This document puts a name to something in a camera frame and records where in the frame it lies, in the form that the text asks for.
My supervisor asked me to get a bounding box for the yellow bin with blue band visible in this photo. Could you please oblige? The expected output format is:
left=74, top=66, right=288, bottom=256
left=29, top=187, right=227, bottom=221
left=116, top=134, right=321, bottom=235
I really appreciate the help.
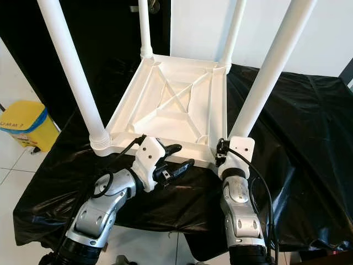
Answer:
left=0, top=99, right=60, bottom=152

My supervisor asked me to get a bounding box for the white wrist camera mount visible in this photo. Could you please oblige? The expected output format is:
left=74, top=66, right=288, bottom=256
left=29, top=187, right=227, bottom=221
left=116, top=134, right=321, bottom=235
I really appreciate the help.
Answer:
left=218, top=136, right=255, bottom=180
left=132, top=136, right=167, bottom=193

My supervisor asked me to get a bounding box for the metal door handle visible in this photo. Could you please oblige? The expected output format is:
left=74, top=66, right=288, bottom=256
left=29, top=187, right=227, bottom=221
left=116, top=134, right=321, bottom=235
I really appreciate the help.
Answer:
left=130, top=0, right=161, bottom=14

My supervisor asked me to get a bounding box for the white plastic table top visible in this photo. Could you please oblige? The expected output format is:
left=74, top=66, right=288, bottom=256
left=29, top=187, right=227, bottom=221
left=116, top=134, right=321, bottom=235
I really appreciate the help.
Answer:
left=91, top=54, right=232, bottom=176

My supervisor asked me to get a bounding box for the black door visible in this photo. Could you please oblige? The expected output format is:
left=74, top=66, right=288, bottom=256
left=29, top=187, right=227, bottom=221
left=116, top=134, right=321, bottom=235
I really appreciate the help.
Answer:
left=0, top=0, right=172, bottom=130

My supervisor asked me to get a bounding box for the dark grey frame post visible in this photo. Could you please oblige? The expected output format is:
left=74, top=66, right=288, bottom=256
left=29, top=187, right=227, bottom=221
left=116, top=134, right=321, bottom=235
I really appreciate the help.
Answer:
left=341, top=58, right=353, bottom=89

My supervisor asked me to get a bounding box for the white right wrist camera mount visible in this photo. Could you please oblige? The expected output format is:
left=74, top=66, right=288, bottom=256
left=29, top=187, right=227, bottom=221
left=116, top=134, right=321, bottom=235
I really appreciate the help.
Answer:
left=218, top=136, right=255, bottom=180

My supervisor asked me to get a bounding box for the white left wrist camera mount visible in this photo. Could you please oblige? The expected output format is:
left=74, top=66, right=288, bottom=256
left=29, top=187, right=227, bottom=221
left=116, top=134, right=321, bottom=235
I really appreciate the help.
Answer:
left=132, top=136, right=167, bottom=193

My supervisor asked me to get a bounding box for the black plastic table sheet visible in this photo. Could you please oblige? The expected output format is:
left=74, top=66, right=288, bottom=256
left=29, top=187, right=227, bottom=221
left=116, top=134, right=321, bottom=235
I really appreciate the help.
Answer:
left=13, top=62, right=353, bottom=260

